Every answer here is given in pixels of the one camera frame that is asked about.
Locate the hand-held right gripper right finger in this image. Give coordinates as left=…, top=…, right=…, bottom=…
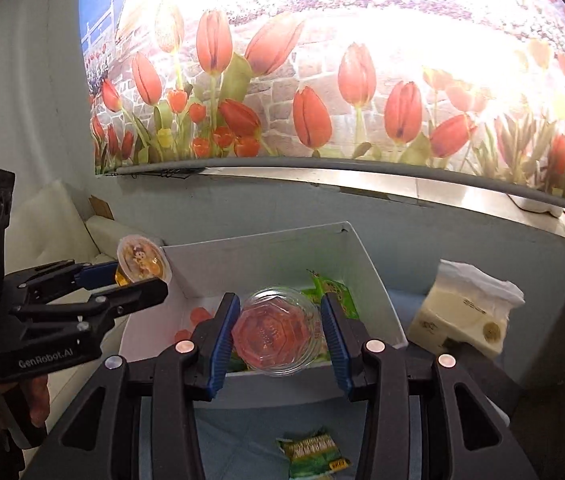
left=319, top=291, right=538, bottom=480

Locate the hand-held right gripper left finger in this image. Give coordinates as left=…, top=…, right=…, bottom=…
left=37, top=292, right=241, bottom=480

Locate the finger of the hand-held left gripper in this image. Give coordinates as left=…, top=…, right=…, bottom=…
left=5, top=259, right=120, bottom=306
left=10, top=279, right=169, bottom=342

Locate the red jelly cup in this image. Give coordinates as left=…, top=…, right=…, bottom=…
left=231, top=286, right=324, bottom=377
left=172, top=306, right=214, bottom=343

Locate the orange jelly cup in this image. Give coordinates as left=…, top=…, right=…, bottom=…
left=115, top=234, right=172, bottom=288

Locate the white cardboard box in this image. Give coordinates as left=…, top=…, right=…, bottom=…
left=118, top=221, right=409, bottom=408

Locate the white sofa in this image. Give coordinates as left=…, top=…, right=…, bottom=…
left=5, top=179, right=166, bottom=413

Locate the brown cardboard scrap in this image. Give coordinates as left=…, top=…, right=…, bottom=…
left=87, top=195, right=114, bottom=220

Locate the olive green snack packet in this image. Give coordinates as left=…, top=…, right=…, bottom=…
left=276, top=427, right=352, bottom=480

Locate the cream tissue box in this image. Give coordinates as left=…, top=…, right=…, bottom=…
left=407, top=259, right=525, bottom=358

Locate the grey poster rod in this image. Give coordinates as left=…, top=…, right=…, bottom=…
left=96, top=156, right=565, bottom=208

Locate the tulip wall poster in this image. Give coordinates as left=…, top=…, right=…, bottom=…
left=80, top=0, right=565, bottom=221

